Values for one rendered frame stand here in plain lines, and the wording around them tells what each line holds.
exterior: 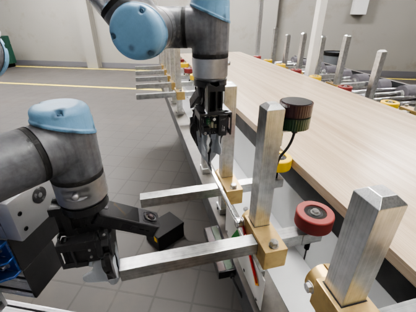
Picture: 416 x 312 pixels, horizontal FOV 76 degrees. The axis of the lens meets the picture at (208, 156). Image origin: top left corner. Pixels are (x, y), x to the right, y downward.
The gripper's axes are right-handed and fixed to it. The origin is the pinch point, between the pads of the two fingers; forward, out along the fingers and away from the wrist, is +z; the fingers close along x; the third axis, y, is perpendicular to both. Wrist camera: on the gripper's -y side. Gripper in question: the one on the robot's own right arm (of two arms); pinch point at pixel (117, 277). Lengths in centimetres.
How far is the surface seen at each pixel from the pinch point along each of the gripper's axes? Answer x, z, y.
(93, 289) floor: -64, 83, 28
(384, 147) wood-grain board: -23, -8, -83
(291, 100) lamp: -4.3, -31.9, -35.0
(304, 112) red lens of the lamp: -1.0, -30.7, -35.8
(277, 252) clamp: 5.1, -3.9, -31.2
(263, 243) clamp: 2.6, -4.5, -29.4
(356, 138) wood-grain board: -32, -7, -79
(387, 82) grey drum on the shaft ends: -121, -1, -183
